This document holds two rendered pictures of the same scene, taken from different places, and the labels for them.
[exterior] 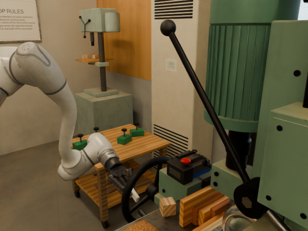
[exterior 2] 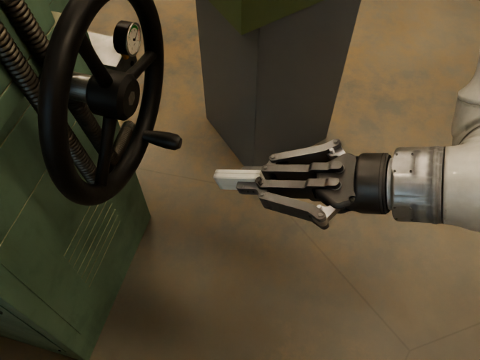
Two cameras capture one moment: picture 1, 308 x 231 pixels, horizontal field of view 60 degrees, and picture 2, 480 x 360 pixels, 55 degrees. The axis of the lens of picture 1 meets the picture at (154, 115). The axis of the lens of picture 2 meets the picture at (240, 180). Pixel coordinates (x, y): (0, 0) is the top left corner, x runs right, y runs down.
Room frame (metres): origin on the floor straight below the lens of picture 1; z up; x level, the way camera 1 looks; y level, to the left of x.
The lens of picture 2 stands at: (1.30, -0.12, 1.24)
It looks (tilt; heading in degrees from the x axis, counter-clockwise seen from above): 57 degrees down; 143
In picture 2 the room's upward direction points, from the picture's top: straight up
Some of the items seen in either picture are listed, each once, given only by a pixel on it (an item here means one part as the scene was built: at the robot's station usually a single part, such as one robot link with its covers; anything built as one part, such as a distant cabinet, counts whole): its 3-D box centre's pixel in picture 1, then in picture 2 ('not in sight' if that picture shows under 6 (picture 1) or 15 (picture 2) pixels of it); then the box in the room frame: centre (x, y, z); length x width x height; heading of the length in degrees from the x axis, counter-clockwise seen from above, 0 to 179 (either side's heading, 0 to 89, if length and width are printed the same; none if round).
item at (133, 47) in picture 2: not in sight; (126, 41); (0.61, 0.13, 0.65); 0.06 x 0.04 x 0.08; 127
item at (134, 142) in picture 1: (118, 164); not in sight; (1.98, 0.30, 0.32); 0.66 x 0.57 x 0.64; 129
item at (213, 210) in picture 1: (233, 205); not in sight; (0.64, -0.22, 0.93); 0.18 x 0.02 x 0.06; 127
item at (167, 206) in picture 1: (167, 206); not in sight; (0.64, -0.04, 0.92); 0.04 x 0.03 x 0.04; 106
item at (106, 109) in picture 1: (104, 86); not in sight; (2.85, 0.54, 0.79); 0.62 x 0.48 x 1.58; 39
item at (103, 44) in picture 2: not in sight; (102, 62); (0.56, 0.09, 0.58); 0.12 x 0.08 x 0.08; 37
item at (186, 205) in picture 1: (208, 199); not in sight; (0.65, -0.16, 0.94); 0.21 x 0.01 x 0.08; 127
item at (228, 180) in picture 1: (239, 185); not in sight; (0.59, -0.22, 1.03); 0.14 x 0.07 x 0.09; 37
